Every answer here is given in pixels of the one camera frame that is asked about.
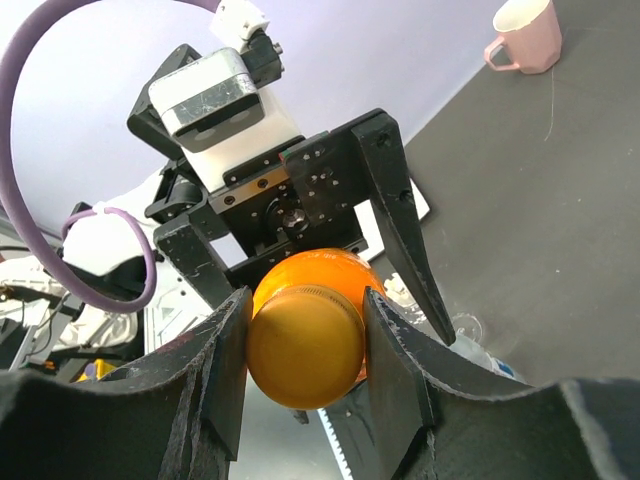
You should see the blue cap water bottle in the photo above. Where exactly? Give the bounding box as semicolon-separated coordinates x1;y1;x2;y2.
449;334;526;384

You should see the orange juice bottle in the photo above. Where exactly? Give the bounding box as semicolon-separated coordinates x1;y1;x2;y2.
246;248;384;410

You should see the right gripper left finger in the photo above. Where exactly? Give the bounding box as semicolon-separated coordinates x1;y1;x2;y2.
1;288;252;479

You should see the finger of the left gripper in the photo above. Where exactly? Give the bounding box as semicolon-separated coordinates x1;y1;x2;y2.
350;108;457;346
153;222;235;310

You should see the yellow object outside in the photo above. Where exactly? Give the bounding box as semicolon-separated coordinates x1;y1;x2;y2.
75;359;116;383

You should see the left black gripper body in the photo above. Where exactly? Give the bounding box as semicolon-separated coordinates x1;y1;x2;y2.
127;45;388;280

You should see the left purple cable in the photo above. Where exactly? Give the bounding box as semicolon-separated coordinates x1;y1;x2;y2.
0;0;221;314

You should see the clear empty glass bottle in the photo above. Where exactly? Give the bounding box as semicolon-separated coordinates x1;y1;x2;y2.
383;272;484;344

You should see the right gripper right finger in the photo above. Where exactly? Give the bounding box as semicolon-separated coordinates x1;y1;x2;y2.
364;291;639;479

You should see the pink mug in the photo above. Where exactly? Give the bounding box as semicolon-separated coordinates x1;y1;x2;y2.
484;0;562;75

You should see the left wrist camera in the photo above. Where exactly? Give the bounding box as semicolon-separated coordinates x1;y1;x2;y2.
148;1;301;192

